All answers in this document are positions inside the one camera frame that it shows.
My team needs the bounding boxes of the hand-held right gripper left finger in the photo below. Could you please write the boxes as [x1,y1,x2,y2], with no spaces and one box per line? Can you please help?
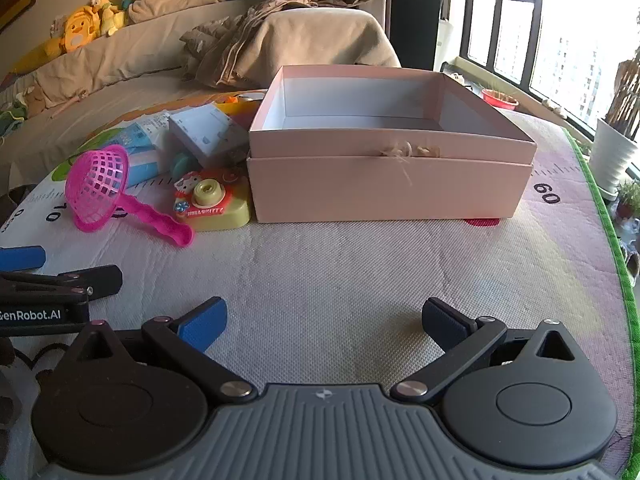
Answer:
[62,296,257,405]

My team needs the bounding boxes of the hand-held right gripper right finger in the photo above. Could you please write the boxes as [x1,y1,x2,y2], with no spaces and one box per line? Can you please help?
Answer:
[390,297,589,404]

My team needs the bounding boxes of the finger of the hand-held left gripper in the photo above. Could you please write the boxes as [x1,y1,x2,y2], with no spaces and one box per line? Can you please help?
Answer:
[0,265,124,307]
[0,246,47,272]

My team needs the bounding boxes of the pink plastic strainer scoop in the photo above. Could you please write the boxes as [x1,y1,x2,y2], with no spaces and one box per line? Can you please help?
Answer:
[65,144,195,249]

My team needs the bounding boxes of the pink toys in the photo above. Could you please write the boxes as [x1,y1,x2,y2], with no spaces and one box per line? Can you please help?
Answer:
[172,169,252,232]

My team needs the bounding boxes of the teal handheld fan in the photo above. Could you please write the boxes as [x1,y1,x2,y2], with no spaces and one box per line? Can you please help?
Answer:
[172,152,201,181]

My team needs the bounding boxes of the pink cardboard box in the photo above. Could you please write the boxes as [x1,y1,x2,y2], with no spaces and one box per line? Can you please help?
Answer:
[246,64,538,224]

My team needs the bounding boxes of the small grey-white box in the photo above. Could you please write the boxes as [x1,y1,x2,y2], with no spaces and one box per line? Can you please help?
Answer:
[167,106,251,169]

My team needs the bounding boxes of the printed play mat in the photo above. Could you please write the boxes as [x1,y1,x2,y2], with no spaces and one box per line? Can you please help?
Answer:
[0,89,640,480]

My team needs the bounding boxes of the blue wet wipes pack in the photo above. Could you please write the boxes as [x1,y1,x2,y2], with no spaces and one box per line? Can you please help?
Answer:
[82,112,172,187]

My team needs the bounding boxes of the brown plush toy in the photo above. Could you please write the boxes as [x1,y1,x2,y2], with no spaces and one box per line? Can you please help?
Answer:
[22,85,48,116]

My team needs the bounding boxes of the small flowering pot plant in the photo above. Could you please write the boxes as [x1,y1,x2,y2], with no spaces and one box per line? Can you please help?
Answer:
[615,180,640,221]

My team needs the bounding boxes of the orange yellow toy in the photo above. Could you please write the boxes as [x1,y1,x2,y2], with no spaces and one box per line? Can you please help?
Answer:
[215,91,268,116]

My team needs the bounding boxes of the beige sofa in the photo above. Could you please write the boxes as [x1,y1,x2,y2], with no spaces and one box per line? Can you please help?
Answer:
[0,0,402,173]

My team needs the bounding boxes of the large yellow plush toy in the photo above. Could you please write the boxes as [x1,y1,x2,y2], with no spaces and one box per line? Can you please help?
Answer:
[44,6,103,57]

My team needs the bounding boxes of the potted palm in white pot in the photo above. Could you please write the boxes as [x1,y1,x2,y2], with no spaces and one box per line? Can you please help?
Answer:
[590,46,640,200]

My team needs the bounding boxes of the crumpled beige blanket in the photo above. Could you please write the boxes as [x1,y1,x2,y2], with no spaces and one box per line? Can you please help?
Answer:
[180,0,376,89]

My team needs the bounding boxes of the small yellow plush toy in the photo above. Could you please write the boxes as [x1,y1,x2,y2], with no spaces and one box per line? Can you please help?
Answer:
[90,0,128,37]

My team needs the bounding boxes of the black window frame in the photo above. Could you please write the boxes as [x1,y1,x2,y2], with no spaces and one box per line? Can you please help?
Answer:
[440,0,640,133]

